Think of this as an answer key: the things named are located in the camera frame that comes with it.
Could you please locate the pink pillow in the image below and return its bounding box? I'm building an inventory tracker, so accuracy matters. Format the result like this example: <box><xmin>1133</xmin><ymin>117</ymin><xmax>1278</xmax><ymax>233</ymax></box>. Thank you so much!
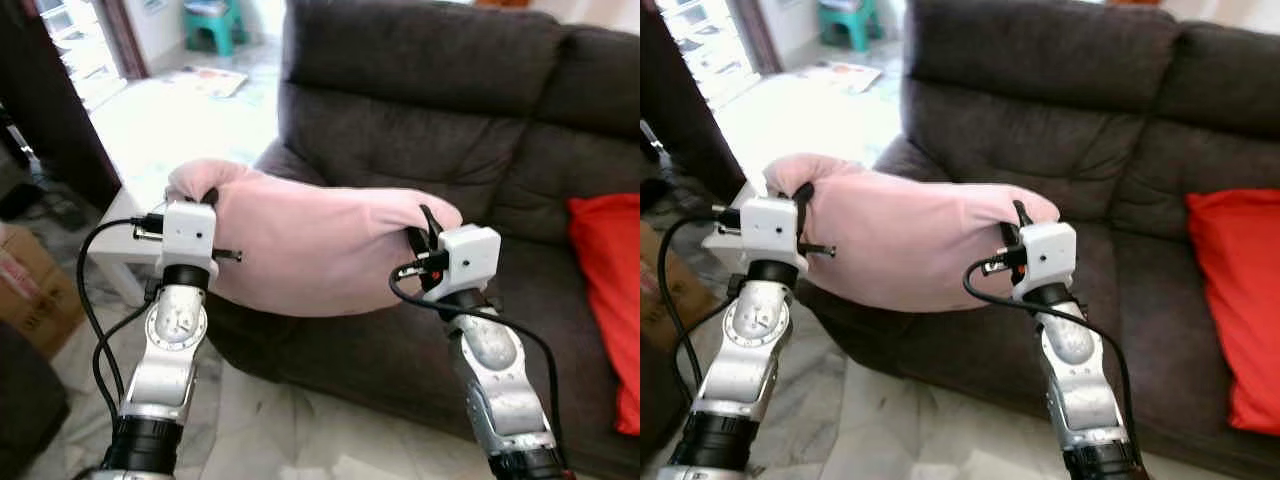
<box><xmin>165</xmin><ymin>158</ymin><xmax>464</xmax><ymax>319</ymax></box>
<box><xmin>763</xmin><ymin>153</ymin><xmax>1061</xmax><ymax>314</ymax></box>

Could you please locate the dark grey fabric sofa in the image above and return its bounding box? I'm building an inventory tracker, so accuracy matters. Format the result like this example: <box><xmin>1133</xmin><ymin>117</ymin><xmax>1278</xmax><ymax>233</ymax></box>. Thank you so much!
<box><xmin>797</xmin><ymin>0</ymin><xmax>1280</xmax><ymax>480</ymax></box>
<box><xmin>205</xmin><ymin>0</ymin><xmax>641</xmax><ymax>479</ymax></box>

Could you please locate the red pillow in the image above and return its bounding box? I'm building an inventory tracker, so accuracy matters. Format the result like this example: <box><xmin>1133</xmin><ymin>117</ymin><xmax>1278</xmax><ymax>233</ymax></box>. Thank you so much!
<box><xmin>1186</xmin><ymin>189</ymin><xmax>1280</xmax><ymax>437</ymax></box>
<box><xmin>567</xmin><ymin>193</ymin><xmax>641</xmax><ymax>437</ymax></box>

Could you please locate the newspaper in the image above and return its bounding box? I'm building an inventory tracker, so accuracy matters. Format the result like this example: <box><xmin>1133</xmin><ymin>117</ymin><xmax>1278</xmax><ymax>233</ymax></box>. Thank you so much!
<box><xmin>172</xmin><ymin>65</ymin><xmax>249</xmax><ymax>99</ymax></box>
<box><xmin>800</xmin><ymin>60</ymin><xmax>884</xmax><ymax>95</ymax></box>

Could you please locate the brown cardboard box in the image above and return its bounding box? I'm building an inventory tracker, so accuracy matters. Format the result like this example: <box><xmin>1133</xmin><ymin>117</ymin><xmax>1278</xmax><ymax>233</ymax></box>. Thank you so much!
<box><xmin>0</xmin><ymin>222</ymin><xmax>89</xmax><ymax>359</ymax></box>
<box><xmin>640</xmin><ymin>220</ymin><xmax>716</xmax><ymax>351</ymax></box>

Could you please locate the dark brown door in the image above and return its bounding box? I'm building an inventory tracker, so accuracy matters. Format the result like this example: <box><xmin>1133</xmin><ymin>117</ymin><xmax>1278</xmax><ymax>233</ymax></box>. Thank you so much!
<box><xmin>640</xmin><ymin>0</ymin><xmax>746</xmax><ymax>201</ymax></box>
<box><xmin>0</xmin><ymin>0</ymin><xmax>123</xmax><ymax>211</ymax></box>

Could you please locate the green plastic stool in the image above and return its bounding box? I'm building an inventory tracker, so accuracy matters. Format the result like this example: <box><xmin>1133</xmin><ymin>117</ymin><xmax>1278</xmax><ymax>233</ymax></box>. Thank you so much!
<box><xmin>182</xmin><ymin>0</ymin><xmax>249</xmax><ymax>57</ymax></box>
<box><xmin>818</xmin><ymin>0</ymin><xmax>886</xmax><ymax>53</ymax></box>

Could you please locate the window with white grille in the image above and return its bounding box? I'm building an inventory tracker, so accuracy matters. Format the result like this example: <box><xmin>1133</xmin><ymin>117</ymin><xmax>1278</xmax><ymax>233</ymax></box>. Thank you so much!
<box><xmin>35</xmin><ymin>0</ymin><xmax>129</xmax><ymax>111</ymax></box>
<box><xmin>655</xmin><ymin>0</ymin><xmax>766</xmax><ymax>106</ymax></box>

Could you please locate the dark upholstered chair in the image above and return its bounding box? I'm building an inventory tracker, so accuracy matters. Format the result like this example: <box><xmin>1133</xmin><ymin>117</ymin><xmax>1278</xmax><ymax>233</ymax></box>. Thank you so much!
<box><xmin>0</xmin><ymin>320</ymin><xmax>71</xmax><ymax>480</ymax></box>

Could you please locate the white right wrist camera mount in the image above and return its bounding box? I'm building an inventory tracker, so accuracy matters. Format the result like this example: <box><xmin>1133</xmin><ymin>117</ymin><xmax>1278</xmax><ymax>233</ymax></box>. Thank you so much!
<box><xmin>425</xmin><ymin>225</ymin><xmax>502</xmax><ymax>301</ymax></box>
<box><xmin>1012</xmin><ymin>222</ymin><xmax>1077</xmax><ymax>299</ymax></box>

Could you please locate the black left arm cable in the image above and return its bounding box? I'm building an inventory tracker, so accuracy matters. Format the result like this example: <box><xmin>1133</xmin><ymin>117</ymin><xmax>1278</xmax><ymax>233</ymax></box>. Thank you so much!
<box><xmin>655</xmin><ymin>205</ymin><xmax>743</xmax><ymax>391</ymax></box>
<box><xmin>77</xmin><ymin>212</ymin><xmax>166</xmax><ymax>401</ymax></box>

